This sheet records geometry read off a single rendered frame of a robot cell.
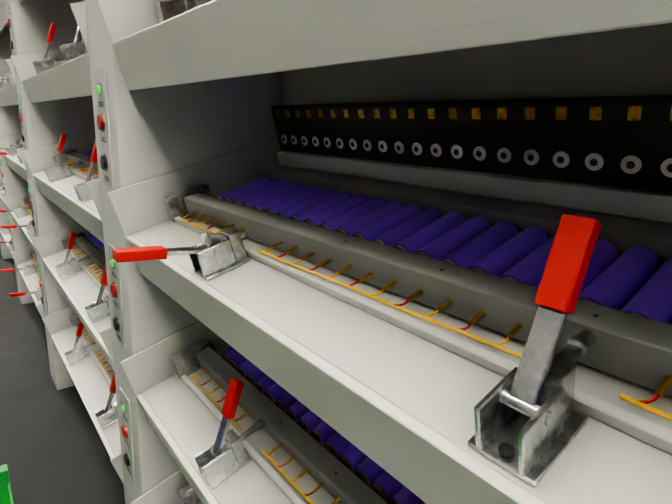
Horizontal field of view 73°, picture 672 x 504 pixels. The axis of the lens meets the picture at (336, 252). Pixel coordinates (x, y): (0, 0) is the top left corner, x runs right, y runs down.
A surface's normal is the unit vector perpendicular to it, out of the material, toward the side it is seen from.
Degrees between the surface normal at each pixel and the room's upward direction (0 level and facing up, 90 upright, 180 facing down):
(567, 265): 72
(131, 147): 90
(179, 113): 90
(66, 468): 0
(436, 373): 17
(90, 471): 0
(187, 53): 107
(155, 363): 90
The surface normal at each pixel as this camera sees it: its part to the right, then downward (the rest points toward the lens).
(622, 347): -0.74, 0.40
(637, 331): -0.18, -0.89
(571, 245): -0.72, -0.18
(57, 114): 0.63, 0.22
